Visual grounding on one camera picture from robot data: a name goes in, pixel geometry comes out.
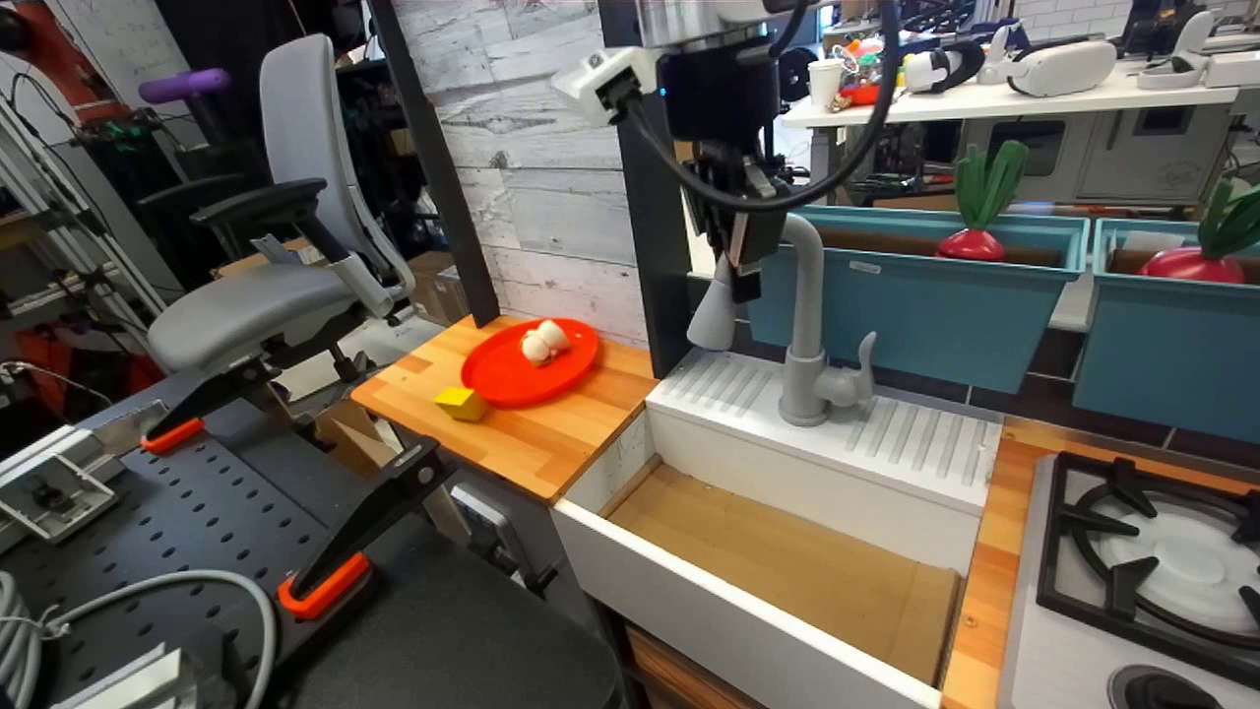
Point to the black stove knob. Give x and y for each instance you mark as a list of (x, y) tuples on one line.
[(1162, 690)]

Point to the purple foam roller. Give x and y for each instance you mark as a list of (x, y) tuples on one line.
[(184, 87)]

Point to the white VR headset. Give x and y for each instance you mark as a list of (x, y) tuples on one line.
[(1063, 64)]

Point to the teal storage bin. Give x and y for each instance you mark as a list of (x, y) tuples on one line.
[(1167, 355), (920, 318)]

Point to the silver aluminium bracket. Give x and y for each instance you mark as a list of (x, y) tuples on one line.
[(124, 678), (53, 497)]

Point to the yellow small block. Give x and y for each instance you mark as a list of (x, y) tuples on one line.
[(457, 405)]

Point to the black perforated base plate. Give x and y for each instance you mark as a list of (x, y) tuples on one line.
[(171, 525)]

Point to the wooden kitchen counter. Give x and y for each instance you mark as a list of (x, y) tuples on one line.
[(524, 438)]

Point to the grey toy tap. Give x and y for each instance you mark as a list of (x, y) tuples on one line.
[(803, 342)]

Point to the white toy food piece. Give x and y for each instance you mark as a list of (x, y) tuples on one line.
[(541, 342)]

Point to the black stove grate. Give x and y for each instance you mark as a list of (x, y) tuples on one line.
[(1050, 565)]

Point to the black leaning strip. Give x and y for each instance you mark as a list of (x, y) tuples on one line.
[(439, 170)]

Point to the grey stove panel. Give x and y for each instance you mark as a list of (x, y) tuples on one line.
[(1050, 656)]

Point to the grey office chair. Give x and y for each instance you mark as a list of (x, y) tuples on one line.
[(238, 318)]

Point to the silver metal rack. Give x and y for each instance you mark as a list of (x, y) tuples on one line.
[(82, 223)]

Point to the white mug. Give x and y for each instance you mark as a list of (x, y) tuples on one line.
[(824, 85)]

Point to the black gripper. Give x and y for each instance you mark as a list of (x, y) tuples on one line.
[(722, 91)]

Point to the white brick pattern panel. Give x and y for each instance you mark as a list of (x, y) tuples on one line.
[(554, 170)]

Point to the black upright post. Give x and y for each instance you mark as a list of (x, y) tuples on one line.
[(655, 262)]

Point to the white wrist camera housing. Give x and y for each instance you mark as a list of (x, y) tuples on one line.
[(604, 82)]

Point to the white desk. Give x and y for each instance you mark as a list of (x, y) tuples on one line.
[(945, 106)]

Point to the red toy radish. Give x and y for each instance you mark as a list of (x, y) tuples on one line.
[(970, 244), (1185, 262)]

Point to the black orange bar clamp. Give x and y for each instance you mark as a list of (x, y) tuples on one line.
[(180, 435), (361, 525)]

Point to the orange round plate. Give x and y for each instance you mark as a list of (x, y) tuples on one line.
[(507, 376)]

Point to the white sink basin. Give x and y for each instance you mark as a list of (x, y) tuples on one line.
[(789, 476)]

